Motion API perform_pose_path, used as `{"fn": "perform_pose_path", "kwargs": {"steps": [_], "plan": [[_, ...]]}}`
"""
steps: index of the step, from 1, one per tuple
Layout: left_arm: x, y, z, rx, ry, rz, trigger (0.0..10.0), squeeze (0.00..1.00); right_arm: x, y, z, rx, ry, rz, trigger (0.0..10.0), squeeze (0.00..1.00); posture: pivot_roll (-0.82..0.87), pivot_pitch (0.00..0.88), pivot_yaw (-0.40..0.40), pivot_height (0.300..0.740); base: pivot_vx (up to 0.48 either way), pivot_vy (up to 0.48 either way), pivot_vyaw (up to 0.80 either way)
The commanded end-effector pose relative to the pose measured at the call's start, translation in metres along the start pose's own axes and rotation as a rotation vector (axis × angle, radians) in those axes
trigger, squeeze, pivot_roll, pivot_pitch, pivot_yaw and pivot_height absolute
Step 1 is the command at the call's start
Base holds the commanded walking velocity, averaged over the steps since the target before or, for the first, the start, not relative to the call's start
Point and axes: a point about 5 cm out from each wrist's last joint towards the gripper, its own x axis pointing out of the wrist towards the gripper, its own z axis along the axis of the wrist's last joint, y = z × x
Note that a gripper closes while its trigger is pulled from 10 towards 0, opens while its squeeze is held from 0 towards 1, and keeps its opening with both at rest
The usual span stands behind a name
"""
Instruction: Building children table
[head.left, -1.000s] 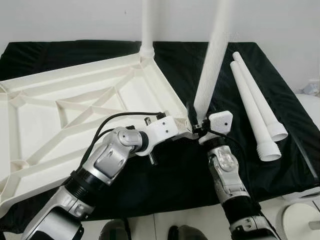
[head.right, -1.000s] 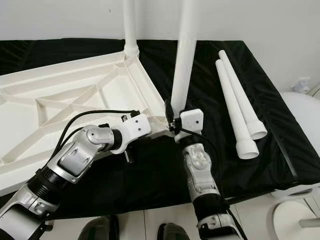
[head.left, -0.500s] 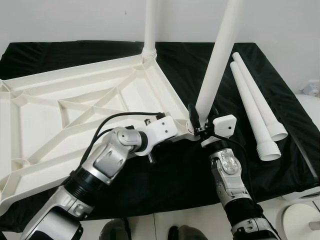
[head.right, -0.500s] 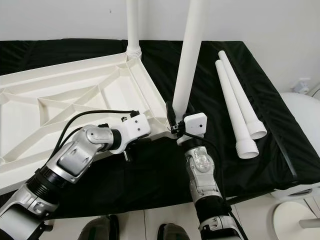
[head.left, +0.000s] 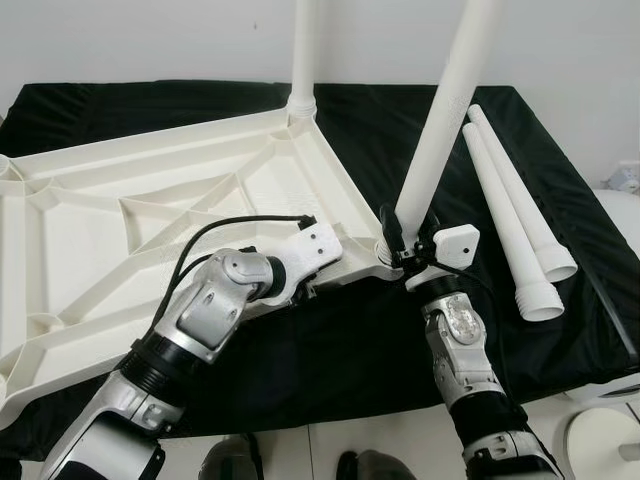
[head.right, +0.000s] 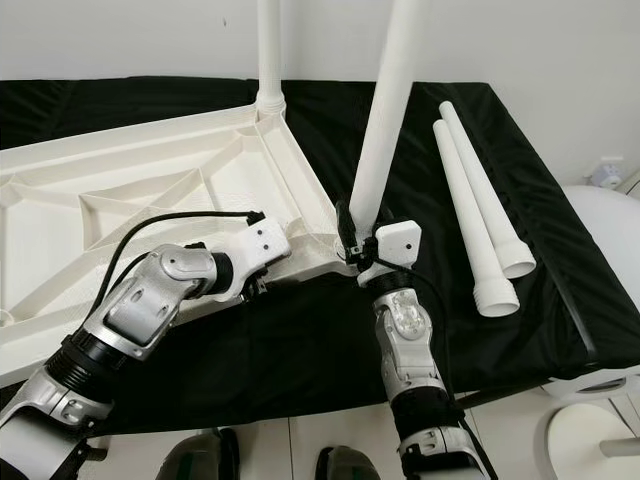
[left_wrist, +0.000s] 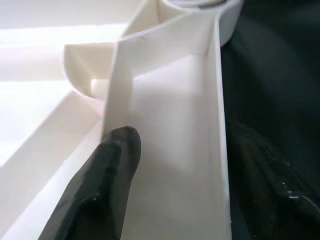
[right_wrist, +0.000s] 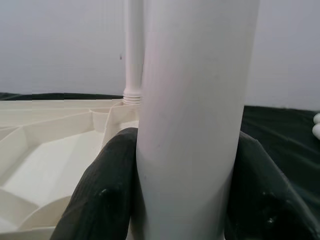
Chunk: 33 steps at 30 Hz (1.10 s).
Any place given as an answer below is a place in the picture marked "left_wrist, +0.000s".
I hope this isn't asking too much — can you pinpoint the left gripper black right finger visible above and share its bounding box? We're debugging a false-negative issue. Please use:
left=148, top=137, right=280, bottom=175
left=228, top=123, right=320, bottom=240

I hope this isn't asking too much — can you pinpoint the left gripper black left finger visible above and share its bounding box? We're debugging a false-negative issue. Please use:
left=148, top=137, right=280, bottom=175
left=37, top=125, right=143, bottom=240

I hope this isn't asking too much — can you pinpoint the white plastic table top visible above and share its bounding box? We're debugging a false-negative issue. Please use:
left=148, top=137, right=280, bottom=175
left=0, top=0, right=243, bottom=240

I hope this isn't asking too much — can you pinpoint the black table cloth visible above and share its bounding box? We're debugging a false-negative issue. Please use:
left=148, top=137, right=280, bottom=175
left=219, top=0, right=320, bottom=240

